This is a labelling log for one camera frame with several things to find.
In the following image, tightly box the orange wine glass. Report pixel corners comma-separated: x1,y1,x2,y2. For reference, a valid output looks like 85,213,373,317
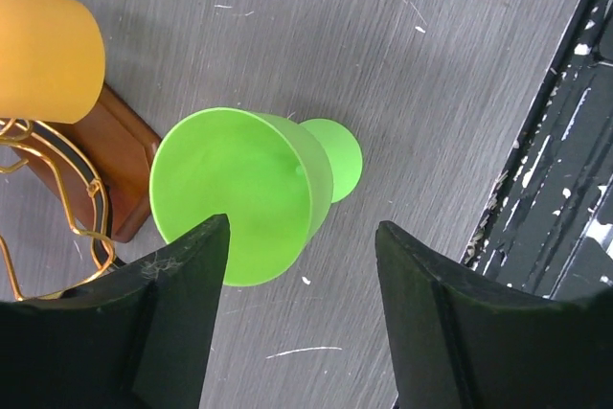
1,0,105,124

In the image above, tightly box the black mounting rail base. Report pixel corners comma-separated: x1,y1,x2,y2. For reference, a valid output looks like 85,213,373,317
462,0,612,301

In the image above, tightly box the green wine glass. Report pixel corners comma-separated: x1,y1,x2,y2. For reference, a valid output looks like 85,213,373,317
148,107,363,287

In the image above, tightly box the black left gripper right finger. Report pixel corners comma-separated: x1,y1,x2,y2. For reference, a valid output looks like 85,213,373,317
375,221,612,408

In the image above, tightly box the gold wire wine glass rack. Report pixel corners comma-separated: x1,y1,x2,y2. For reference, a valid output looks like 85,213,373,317
1,80,161,278

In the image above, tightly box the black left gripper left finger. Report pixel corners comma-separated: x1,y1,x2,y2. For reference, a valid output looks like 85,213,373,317
1,215,230,408

